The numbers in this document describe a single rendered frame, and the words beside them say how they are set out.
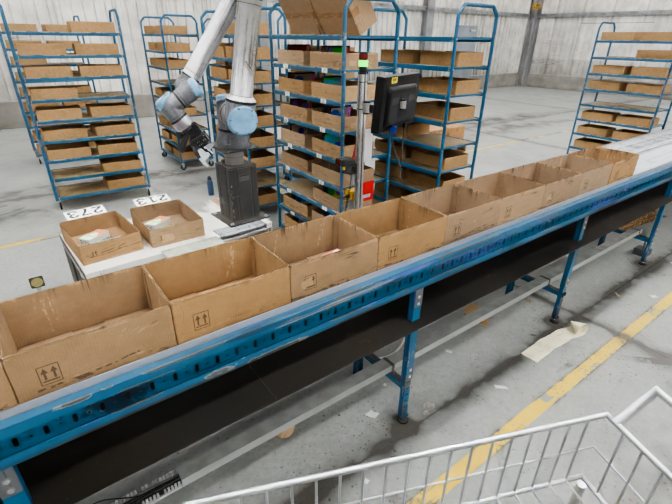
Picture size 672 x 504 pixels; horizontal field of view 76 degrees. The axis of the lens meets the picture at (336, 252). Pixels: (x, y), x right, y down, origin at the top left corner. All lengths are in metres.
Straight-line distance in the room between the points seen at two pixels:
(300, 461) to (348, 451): 0.23
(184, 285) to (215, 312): 0.29
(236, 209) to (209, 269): 0.96
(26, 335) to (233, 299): 0.62
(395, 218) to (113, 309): 1.27
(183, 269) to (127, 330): 0.38
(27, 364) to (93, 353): 0.14
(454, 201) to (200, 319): 1.51
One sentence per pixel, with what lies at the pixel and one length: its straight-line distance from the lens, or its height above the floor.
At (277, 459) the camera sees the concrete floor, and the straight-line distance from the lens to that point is 2.19.
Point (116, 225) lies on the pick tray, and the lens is 2.72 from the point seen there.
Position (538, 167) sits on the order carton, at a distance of 2.99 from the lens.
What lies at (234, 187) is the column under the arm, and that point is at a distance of 2.50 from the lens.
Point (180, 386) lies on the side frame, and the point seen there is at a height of 0.82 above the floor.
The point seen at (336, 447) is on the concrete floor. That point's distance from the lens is 2.22.
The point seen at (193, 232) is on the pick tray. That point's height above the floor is 0.78.
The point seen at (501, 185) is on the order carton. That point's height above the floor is 0.98.
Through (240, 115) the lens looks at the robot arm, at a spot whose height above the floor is 1.38.
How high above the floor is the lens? 1.73
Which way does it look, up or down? 27 degrees down
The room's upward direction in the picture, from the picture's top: 1 degrees clockwise
